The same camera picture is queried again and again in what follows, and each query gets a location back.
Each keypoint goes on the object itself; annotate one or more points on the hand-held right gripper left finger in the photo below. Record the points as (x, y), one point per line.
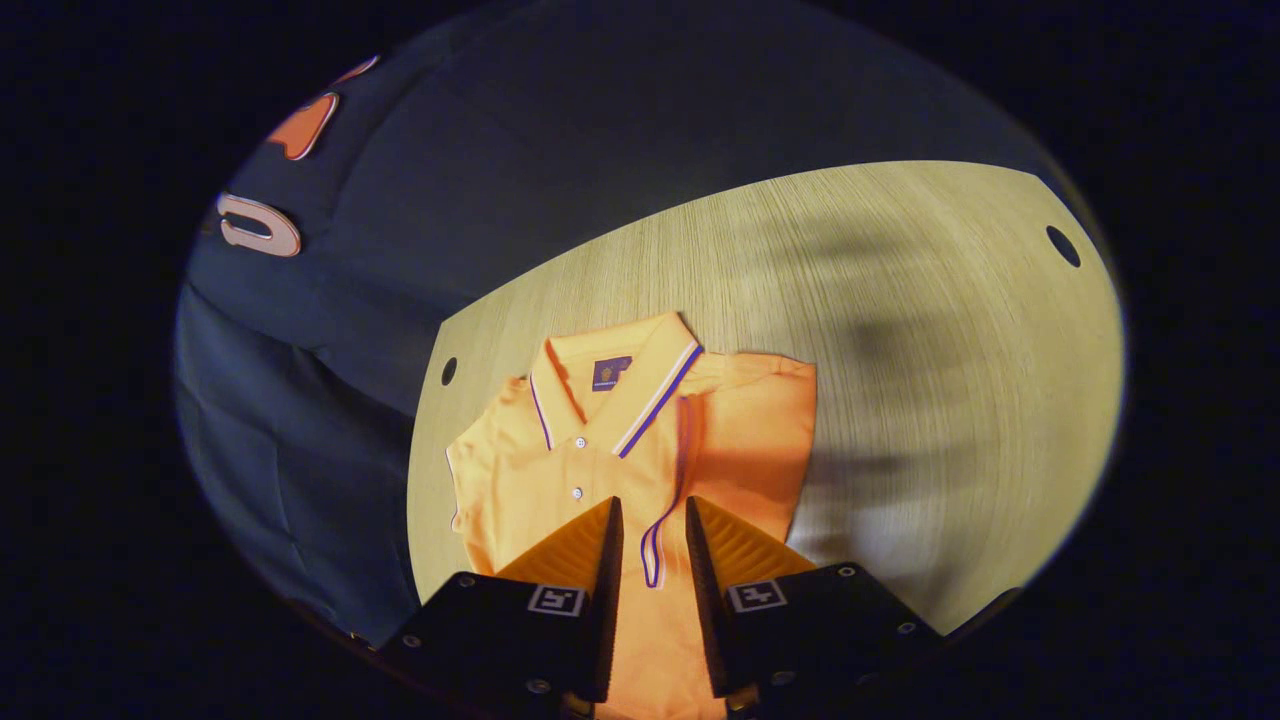
(610, 620)

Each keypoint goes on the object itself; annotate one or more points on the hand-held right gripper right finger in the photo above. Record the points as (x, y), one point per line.
(705, 620)

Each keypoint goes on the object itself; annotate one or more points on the orange T-shirt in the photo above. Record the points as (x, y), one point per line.
(740, 440)

